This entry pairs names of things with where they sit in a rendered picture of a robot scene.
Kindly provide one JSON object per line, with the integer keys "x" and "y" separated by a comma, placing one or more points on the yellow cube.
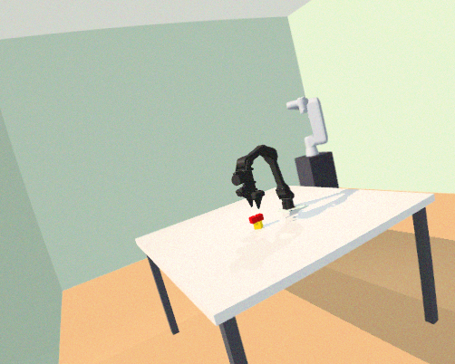
{"x": 258, "y": 225}

